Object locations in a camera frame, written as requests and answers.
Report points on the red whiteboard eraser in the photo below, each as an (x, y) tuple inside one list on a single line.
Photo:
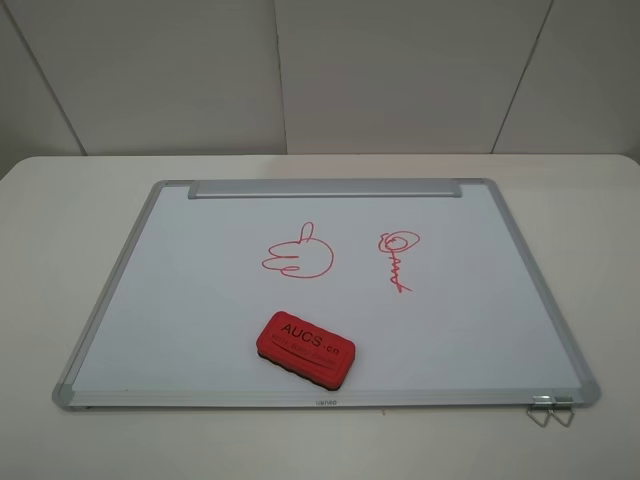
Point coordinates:
[(311, 352)]

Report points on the white aluminium-framed whiteboard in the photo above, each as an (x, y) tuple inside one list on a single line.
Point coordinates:
[(431, 279)]

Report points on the left metal hanging clip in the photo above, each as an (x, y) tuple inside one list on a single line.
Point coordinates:
[(539, 411)]

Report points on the metal hanging clip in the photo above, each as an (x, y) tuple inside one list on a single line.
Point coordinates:
[(562, 410), (539, 411)]

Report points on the right metal hanging clip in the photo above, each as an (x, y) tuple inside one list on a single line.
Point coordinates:
[(562, 410)]

